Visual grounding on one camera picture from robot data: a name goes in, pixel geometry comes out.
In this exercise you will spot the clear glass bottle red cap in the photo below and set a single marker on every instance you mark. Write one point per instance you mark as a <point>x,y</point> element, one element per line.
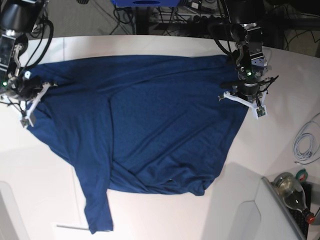
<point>293,195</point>

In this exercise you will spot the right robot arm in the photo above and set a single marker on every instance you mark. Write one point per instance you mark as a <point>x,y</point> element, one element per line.
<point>19,18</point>

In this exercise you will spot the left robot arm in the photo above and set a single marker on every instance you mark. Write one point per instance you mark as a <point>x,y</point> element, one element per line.
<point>245,47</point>

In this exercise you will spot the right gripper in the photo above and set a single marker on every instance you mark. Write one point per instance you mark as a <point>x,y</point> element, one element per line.
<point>24,89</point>

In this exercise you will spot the green tape roll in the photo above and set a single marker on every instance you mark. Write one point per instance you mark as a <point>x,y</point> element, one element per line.
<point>302,175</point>

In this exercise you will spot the dark blue t-shirt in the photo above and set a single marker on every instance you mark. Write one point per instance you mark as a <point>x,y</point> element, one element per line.
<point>146,124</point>

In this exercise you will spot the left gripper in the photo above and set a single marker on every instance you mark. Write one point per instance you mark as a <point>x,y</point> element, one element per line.
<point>248,91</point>

